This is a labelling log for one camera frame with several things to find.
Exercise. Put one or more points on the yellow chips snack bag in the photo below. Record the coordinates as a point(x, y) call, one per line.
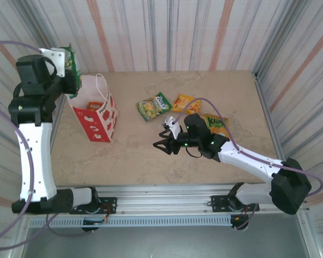
point(184, 103)

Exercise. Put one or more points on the orange fruit snack bag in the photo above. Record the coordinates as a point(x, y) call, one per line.
point(94, 106)

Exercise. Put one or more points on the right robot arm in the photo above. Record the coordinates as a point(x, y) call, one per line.
point(247, 158)

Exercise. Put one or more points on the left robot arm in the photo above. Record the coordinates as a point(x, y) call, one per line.
point(35, 161)

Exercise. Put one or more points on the orange snack bag green print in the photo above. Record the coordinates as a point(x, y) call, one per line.
point(218, 125)

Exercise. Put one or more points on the red and white paper bag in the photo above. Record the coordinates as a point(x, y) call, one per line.
point(105, 121)

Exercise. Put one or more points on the aluminium rail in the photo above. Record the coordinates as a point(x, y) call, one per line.
point(161, 201)

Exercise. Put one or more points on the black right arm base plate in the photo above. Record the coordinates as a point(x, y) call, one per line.
point(218, 204)

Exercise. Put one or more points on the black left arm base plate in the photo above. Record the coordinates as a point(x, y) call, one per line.
point(109, 205)

